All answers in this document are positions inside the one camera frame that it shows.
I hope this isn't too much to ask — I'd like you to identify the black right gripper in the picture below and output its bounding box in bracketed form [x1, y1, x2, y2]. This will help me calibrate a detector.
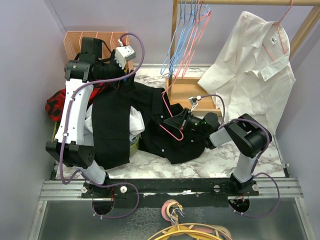
[164, 108, 209, 135]

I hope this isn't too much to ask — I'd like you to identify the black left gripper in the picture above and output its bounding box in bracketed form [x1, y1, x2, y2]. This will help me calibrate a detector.
[97, 50, 138, 94]

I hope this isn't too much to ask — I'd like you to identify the black button shirt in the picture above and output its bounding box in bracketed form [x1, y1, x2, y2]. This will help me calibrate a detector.
[91, 82, 205, 170]

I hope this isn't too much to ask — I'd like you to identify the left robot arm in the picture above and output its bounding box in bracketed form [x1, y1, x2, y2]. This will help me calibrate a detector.
[45, 37, 112, 198]

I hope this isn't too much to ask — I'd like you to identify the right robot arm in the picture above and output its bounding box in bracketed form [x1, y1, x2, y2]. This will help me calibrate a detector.
[164, 108, 272, 196]

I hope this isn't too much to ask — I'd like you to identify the white crumpled shirt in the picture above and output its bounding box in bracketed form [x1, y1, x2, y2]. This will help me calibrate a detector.
[83, 105, 145, 146]

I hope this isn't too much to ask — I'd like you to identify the red black plaid shirt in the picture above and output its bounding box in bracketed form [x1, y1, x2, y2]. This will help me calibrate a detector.
[45, 83, 110, 122]

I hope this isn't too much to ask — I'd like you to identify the white hanging shirt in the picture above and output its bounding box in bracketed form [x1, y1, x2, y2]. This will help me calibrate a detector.
[198, 11, 296, 135]

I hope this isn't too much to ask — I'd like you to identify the pink hanger pile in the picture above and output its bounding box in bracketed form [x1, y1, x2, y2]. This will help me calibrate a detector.
[161, 199, 232, 240]

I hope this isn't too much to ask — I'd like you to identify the pink hanger bundle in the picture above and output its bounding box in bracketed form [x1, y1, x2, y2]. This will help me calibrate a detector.
[174, 0, 212, 78]

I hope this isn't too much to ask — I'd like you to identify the blue hanger bundle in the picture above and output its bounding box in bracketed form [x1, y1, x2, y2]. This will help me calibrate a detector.
[160, 0, 199, 77]

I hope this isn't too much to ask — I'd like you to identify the yellow hanger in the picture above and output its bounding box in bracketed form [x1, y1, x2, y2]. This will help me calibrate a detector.
[148, 222, 219, 240]

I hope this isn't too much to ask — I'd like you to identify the pink hanger holding shirt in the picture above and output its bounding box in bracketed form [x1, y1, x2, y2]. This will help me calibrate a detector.
[273, 0, 294, 54]

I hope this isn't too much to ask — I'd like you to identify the wooden clothes rack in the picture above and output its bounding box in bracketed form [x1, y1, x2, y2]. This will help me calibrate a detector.
[165, 0, 320, 115]

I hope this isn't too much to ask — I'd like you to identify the peach file organizer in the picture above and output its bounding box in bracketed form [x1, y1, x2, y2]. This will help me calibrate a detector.
[64, 31, 134, 71]

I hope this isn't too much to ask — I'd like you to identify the green laundry basket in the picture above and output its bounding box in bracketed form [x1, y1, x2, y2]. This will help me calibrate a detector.
[51, 121, 140, 157]

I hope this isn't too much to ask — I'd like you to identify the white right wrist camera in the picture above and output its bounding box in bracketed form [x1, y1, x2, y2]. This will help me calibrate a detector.
[188, 95, 202, 112]

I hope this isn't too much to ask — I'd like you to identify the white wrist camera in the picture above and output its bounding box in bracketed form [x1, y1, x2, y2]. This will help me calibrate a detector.
[114, 45, 136, 69]
[188, 95, 202, 112]

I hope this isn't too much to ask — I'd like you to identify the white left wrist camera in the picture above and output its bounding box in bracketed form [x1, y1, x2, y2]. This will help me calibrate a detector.
[114, 45, 136, 69]

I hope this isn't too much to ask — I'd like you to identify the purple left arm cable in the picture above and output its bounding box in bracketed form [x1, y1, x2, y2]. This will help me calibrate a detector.
[59, 32, 146, 220]

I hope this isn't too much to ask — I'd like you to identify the black mounting rail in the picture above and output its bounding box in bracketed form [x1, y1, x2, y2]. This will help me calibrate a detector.
[81, 178, 259, 209]

